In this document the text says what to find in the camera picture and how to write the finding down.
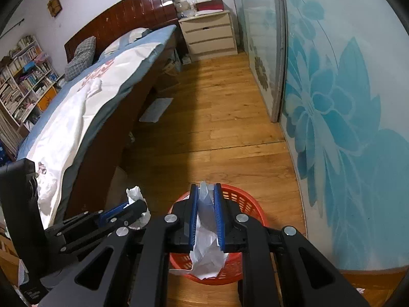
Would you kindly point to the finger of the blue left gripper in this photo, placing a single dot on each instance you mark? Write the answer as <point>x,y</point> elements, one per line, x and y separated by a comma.
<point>106,216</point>

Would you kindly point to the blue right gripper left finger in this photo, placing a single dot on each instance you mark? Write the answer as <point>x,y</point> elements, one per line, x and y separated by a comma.
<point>193,207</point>

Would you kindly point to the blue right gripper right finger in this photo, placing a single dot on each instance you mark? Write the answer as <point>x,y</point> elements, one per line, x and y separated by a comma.
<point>219,215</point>

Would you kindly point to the white tissue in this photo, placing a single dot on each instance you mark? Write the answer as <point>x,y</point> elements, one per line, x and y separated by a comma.
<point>137,202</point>

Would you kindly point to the white paper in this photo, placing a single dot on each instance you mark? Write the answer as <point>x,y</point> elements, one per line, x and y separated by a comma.
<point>207,258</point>

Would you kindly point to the wooden bed with headboard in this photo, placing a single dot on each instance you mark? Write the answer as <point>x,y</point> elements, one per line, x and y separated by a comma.
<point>89,191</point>

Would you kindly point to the red plastic mesh basket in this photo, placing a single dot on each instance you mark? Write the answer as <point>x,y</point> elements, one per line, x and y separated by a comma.
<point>231,272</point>

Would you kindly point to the cream bedside drawer cabinet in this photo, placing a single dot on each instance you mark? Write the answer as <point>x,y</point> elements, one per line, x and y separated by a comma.
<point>209,36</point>

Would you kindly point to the grey checked pillow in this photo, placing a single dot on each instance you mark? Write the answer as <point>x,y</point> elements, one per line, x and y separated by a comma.
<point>83,58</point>

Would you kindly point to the frosted floral sliding door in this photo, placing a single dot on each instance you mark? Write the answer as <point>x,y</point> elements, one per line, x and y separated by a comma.
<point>334,74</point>

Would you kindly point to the red box on nightstand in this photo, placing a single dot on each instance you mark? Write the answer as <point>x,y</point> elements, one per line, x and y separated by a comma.
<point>210,5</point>

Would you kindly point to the brown wall decoration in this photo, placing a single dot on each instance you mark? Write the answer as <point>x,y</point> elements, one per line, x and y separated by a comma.
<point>54,7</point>

